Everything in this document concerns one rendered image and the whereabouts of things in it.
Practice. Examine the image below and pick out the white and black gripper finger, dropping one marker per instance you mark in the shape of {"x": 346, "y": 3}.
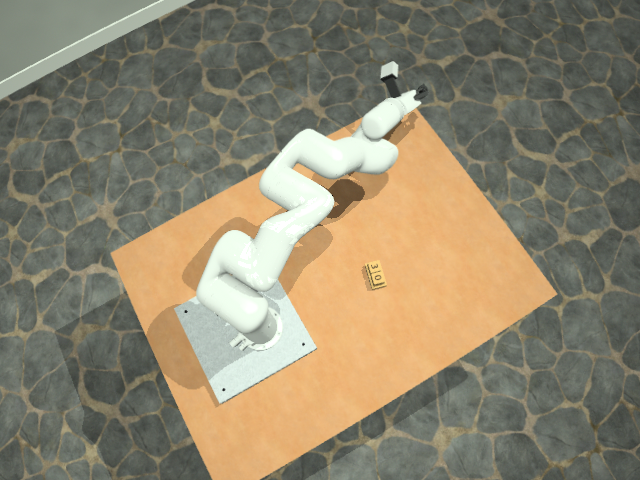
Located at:
{"x": 421, "y": 91}

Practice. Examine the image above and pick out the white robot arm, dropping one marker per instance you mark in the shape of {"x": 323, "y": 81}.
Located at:
{"x": 259, "y": 262}

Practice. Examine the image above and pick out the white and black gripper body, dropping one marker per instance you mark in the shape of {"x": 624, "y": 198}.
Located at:
{"x": 407, "y": 101}

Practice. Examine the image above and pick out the tan wooden number cube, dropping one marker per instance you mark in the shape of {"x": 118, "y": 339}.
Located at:
{"x": 377, "y": 278}
{"x": 374, "y": 267}

